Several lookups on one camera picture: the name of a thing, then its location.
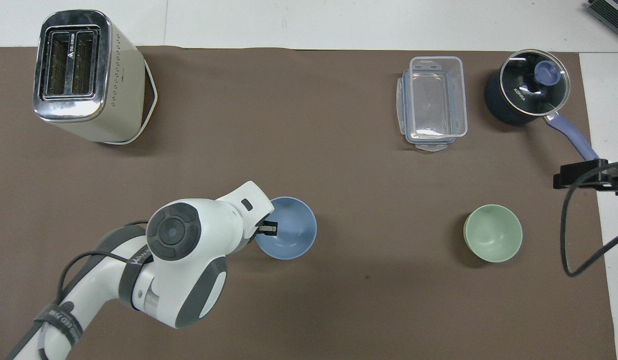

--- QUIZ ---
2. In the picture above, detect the blue bowl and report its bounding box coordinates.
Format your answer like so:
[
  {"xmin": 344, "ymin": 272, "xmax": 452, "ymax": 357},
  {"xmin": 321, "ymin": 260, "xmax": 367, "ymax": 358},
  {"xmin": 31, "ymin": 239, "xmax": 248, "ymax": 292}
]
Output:
[{"xmin": 255, "ymin": 196, "xmax": 318, "ymax": 260}]

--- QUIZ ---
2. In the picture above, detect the green bowl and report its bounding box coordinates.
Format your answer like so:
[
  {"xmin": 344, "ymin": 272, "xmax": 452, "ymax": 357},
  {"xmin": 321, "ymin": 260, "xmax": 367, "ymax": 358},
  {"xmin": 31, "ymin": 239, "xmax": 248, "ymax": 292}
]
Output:
[{"xmin": 463, "ymin": 204, "xmax": 523, "ymax": 263}]

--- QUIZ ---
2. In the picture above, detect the clear container lid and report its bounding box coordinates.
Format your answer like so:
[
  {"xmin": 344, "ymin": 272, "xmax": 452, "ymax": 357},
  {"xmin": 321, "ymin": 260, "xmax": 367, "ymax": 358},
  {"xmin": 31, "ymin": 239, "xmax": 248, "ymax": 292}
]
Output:
[{"xmin": 396, "ymin": 67, "xmax": 457, "ymax": 153}]

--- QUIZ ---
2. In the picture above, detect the cream and chrome toaster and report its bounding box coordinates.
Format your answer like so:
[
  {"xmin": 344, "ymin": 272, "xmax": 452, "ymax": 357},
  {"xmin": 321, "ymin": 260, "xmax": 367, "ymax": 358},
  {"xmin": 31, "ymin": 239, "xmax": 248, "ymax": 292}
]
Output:
[{"xmin": 33, "ymin": 9, "xmax": 148, "ymax": 144}]

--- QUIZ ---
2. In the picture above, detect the clear plastic container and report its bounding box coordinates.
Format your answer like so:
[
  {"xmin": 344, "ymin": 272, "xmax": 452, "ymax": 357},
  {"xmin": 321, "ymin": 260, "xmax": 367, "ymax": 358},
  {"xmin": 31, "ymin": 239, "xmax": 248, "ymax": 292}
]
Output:
[{"xmin": 409, "ymin": 56, "xmax": 468, "ymax": 139}]

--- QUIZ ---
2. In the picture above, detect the dark blue saucepan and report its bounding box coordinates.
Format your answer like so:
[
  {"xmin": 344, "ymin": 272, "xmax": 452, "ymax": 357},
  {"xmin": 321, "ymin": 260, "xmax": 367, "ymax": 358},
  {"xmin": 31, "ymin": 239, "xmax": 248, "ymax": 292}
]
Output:
[{"xmin": 484, "ymin": 49, "xmax": 601, "ymax": 161}]

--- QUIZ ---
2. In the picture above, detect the glass pot lid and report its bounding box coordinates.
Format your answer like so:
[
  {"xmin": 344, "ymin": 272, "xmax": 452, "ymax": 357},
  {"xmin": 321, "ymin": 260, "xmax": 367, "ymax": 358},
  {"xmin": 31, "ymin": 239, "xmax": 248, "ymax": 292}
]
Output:
[{"xmin": 500, "ymin": 49, "xmax": 571, "ymax": 119}]

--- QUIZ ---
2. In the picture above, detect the black stand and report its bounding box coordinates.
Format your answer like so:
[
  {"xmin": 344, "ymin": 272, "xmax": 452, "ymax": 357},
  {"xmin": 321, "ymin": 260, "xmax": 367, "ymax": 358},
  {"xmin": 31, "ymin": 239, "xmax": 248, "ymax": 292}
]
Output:
[{"xmin": 553, "ymin": 159, "xmax": 618, "ymax": 196}]

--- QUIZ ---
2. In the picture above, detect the white toaster cord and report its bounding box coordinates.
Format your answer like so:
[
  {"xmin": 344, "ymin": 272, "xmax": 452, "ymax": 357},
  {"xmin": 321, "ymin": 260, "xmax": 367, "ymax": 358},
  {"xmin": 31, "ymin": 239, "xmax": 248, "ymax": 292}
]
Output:
[{"xmin": 108, "ymin": 61, "xmax": 159, "ymax": 146}]

